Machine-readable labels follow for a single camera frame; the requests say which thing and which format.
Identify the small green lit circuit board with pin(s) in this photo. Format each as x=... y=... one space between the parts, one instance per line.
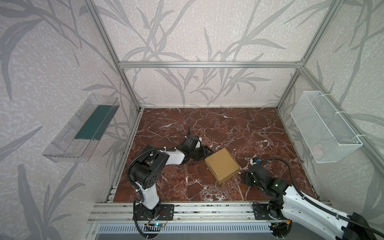
x=155 y=227

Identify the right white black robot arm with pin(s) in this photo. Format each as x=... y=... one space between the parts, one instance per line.
x=288 y=204

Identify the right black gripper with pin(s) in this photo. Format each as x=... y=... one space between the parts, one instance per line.
x=247 y=177

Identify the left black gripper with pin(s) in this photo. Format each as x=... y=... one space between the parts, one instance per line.
x=201 y=151

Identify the aluminium frame structure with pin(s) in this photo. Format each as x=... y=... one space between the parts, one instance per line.
x=367 y=146

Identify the clear acrylic wall tray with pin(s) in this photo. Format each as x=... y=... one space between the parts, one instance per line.
x=79 y=138

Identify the brown cardboard box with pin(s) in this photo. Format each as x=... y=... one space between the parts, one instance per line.
x=222 y=165

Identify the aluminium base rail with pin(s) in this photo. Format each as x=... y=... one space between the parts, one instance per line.
x=183 y=212

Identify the white wire mesh basket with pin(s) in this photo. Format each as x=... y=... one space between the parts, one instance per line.
x=327 y=134

